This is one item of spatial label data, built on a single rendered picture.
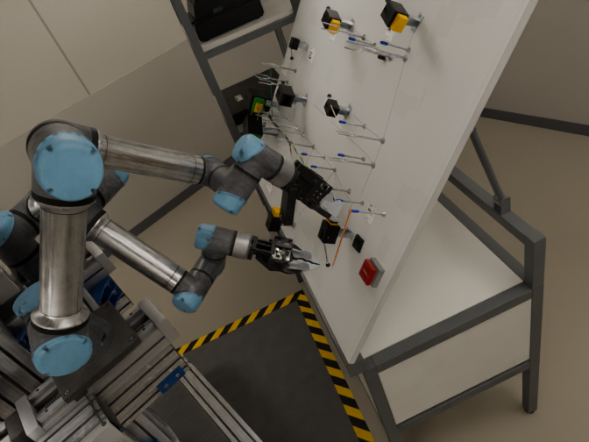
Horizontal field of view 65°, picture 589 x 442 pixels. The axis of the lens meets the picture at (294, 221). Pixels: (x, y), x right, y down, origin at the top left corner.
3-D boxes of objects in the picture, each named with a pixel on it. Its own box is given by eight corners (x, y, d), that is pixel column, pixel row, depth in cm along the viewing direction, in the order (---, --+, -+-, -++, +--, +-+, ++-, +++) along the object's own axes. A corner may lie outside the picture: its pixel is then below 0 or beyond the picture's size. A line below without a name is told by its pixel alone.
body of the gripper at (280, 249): (290, 264, 128) (248, 254, 126) (286, 272, 135) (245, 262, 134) (295, 238, 130) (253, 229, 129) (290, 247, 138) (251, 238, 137)
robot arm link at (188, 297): (39, 200, 114) (202, 309, 124) (67, 173, 121) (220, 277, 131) (33, 221, 122) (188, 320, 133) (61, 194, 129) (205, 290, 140)
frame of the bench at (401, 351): (404, 477, 183) (363, 372, 134) (308, 284, 276) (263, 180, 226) (536, 410, 187) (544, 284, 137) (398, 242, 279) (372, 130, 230)
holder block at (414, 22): (411, -4, 117) (381, -13, 114) (427, 20, 111) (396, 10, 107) (401, 13, 121) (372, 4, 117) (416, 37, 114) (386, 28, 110)
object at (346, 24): (347, 5, 149) (322, -3, 145) (356, 24, 142) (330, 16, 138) (340, 18, 152) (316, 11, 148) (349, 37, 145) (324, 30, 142)
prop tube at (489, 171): (501, 209, 135) (469, 136, 116) (495, 204, 137) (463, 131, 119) (510, 203, 135) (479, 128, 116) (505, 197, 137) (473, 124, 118)
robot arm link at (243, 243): (230, 260, 134) (237, 233, 137) (246, 263, 134) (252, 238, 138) (232, 252, 127) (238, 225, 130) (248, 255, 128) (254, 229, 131)
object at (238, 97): (233, 129, 218) (228, 117, 214) (220, 103, 246) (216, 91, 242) (296, 101, 220) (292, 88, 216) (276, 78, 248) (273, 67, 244)
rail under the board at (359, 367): (351, 378, 134) (345, 367, 130) (255, 182, 226) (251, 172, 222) (367, 370, 134) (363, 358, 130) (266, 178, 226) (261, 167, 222)
